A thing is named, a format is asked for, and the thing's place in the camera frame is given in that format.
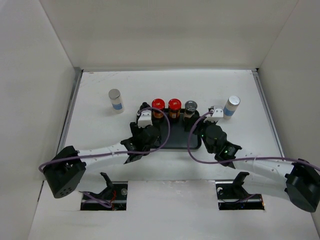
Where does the black cap white spice bottle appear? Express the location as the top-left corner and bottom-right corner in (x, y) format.
(138, 102), (151, 113)

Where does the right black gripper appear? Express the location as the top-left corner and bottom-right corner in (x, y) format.
(184, 114), (218, 154)

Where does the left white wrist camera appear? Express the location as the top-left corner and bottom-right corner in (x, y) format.
(137, 109), (153, 128)

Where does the silver cap blue label shaker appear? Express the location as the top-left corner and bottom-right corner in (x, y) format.
(108, 88), (124, 114)

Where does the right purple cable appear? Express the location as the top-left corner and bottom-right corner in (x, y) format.
(187, 111), (320, 173)

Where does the silver cap white shaker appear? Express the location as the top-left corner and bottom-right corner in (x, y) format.
(223, 95), (241, 120)

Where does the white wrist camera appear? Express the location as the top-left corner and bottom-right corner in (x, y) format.
(209, 105), (224, 120)
(137, 109), (153, 128)

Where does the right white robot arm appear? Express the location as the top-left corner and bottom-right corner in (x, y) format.
(184, 116), (320, 213)

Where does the black plastic tray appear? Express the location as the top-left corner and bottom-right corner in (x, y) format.
(151, 108), (202, 150)

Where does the red lid sauce jar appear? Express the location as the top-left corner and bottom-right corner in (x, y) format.
(151, 98), (166, 120)
(168, 98), (182, 123)

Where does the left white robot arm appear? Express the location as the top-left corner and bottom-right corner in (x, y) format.
(39, 125), (161, 199)

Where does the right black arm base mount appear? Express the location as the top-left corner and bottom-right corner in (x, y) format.
(215, 172), (265, 211)

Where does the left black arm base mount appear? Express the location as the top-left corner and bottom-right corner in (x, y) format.
(80, 172), (129, 212)

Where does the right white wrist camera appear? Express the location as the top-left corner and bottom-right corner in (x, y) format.
(209, 105), (224, 120)

